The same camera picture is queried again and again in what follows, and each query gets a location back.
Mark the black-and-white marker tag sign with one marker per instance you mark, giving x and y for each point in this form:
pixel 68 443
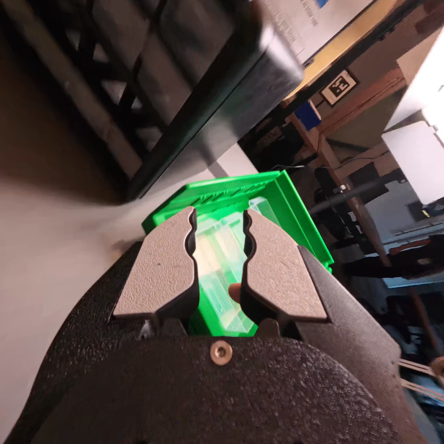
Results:
pixel 341 86

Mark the person's right hand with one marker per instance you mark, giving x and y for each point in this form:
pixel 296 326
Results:
pixel 236 293

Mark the blue box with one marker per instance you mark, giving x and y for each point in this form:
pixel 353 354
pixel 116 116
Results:
pixel 307 116

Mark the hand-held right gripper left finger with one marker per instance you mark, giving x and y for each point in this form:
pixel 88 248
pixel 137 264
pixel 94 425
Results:
pixel 156 274

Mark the pale desk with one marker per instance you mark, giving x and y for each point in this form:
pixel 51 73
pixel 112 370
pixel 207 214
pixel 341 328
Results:
pixel 52 260

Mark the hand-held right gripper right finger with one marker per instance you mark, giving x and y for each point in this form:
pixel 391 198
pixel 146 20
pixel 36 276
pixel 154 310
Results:
pixel 284 274

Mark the white lit panel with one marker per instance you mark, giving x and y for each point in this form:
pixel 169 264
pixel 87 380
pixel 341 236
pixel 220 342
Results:
pixel 416 163

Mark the black drawer cabinet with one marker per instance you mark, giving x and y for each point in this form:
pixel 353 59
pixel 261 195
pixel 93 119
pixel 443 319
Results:
pixel 225 104

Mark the wooden frame shelf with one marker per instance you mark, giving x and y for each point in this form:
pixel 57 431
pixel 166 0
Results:
pixel 374 100

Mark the green plastic bin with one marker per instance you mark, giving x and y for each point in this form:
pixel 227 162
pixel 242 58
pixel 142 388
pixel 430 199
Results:
pixel 298 222

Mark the grid of clear drawers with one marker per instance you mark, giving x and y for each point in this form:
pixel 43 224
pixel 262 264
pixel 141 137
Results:
pixel 187 38

